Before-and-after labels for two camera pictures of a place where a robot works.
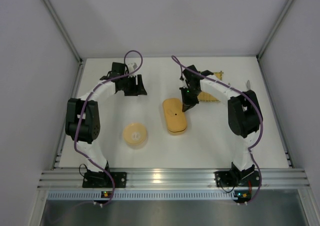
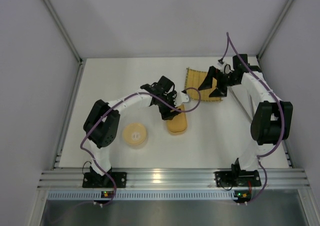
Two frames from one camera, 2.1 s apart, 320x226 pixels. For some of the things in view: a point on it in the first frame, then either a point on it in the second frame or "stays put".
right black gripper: (189, 97) → (222, 81)
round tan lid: (135, 133) stays put
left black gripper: (131, 86) → (167, 107)
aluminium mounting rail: (173, 179) stays put
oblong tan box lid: (176, 119) stays put
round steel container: (137, 147) stays put
